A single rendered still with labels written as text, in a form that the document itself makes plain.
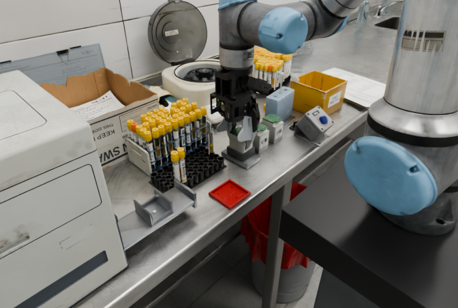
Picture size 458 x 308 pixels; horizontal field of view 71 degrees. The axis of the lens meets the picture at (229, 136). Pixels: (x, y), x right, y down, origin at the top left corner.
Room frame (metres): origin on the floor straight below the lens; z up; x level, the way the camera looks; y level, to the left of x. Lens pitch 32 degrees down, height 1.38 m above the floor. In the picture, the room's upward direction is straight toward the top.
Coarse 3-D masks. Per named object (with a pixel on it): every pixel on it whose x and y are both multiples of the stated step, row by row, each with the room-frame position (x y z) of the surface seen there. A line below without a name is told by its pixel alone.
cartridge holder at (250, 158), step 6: (228, 150) 0.69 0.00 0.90; (234, 150) 0.68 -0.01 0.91; (252, 150) 0.69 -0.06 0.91; (228, 156) 0.69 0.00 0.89; (234, 156) 0.68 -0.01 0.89; (240, 156) 0.66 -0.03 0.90; (246, 156) 0.67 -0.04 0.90; (252, 156) 0.68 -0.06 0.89; (258, 156) 0.68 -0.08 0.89; (240, 162) 0.66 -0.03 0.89; (246, 162) 0.66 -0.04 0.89; (252, 162) 0.66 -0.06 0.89
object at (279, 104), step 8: (288, 88) 0.92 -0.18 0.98; (272, 96) 0.86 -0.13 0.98; (280, 96) 0.86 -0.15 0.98; (288, 96) 0.88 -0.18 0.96; (272, 104) 0.84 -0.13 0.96; (280, 104) 0.85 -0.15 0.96; (288, 104) 0.89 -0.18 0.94; (272, 112) 0.84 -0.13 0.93; (280, 112) 0.85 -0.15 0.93; (288, 112) 0.89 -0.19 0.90; (288, 120) 0.88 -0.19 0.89
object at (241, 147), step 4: (232, 136) 0.69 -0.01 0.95; (236, 136) 0.68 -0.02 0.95; (232, 140) 0.69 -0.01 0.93; (236, 140) 0.68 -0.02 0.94; (232, 144) 0.69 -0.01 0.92; (236, 144) 0.68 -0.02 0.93; (240, 144) 0.67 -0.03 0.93; (244, 144) 0.67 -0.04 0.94; (252, 144) 0.69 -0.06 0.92; (232, 148) 0.69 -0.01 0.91; (236, 148) 0.68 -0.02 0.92; (240, 148) 0.67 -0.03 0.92; (244, 148) 0.67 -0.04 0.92; (240, 152) 0.67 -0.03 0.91; (244, 152) 0.67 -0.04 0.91
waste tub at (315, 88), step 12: (312, 72) 1.07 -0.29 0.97; (300, 84) 0.96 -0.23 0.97; (312, 84) 1.07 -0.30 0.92; (324, 84) 1.04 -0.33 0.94; (336, 84) 1.00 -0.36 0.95; (300, 96) 0.96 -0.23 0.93; (312, 96) 0.92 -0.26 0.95; (324, 96) 0.89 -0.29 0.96; (336, 96) 0.94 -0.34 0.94; (300, 108) 0.95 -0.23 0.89; (312, 108) 0.92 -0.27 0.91; (324, 108) 0.90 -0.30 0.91; (336, 108) 0.95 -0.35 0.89
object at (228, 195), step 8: (224, 184) 0.58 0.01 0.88; (232, 184) 0.59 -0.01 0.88; (216, 192) 0.56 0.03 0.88; (224, 192) 0.56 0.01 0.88; (232, 192) 0.56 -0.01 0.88; (240, 192) 0.56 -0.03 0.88; (248, 192) 0.55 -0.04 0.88; (224, 200) 0.53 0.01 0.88; (232, 200) 0.53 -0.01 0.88; (240, 200) 0.53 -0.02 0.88
